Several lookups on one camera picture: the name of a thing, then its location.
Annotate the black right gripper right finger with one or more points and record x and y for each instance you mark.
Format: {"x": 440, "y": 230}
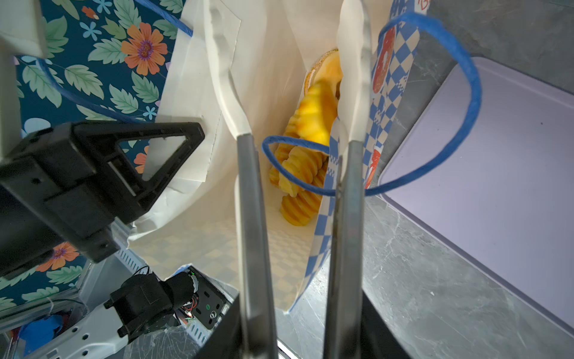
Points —
{"x": 376, "y": 339}

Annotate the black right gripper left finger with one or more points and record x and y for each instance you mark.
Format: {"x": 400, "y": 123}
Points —
{"x": 226, "y": 341}

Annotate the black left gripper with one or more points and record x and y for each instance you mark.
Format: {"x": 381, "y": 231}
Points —
{"x": 68, "y": 184}

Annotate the wide striped bread roll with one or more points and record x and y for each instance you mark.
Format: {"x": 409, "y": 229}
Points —
{"x": 299, "y": 206}

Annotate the lavender plastic tray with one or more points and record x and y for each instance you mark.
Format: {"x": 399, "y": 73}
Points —
{"x": 504, "y": 200}

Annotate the small round striped bun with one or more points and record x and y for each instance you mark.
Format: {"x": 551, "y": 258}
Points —
{"x": 317, "y": 113}

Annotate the long narrow striped bread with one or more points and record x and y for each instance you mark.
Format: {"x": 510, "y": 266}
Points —
{"x": 283, "y": 150}

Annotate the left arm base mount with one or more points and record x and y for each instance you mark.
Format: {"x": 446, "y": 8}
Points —
{"x": 144, "y": 303}

